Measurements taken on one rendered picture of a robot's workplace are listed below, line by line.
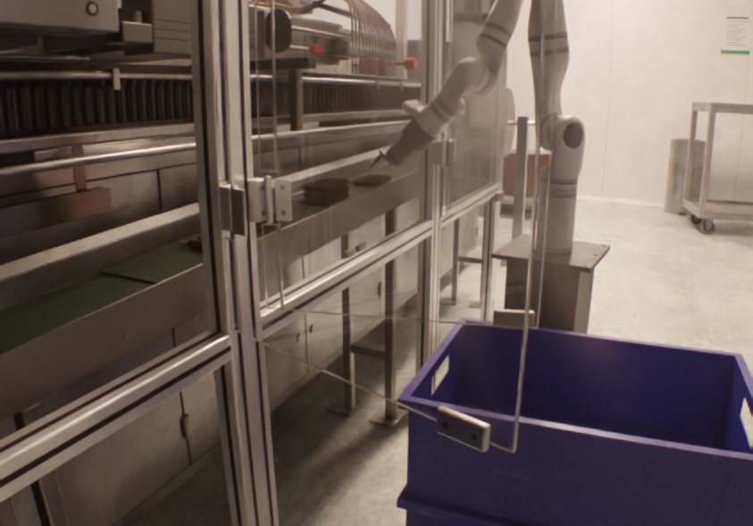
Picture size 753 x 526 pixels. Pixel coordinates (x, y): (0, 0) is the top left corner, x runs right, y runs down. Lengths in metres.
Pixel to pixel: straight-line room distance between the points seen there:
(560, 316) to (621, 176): 4.27
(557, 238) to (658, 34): 4.33
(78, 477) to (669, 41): 5.34
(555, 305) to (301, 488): 0.76
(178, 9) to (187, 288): 0.44
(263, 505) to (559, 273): 0.83
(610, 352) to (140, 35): 1.07
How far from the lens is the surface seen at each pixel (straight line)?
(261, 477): 0.99
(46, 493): 0.78
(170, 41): 0.97
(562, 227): 1.42
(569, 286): 1.39
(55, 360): 0.72
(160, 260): 0.95
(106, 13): 0.89
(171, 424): 1.28
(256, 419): 0.93
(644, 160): 5.61
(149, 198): 1.13
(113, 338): 0.77
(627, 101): 5.59
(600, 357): 1.29
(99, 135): 0.90
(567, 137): 1.38
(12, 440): 0.66
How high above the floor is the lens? 0.91
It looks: 14 degrees down
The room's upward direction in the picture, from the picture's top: straight up
